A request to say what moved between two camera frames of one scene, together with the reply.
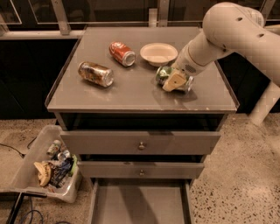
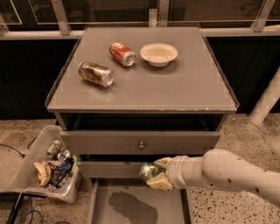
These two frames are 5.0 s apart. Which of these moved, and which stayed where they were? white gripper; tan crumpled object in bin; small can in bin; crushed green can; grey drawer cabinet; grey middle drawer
Moved: white gripper; crushed green can
Stayed: tan crumpled object in bin; grey middle drawer; grey drawer cabinet; small can in bin
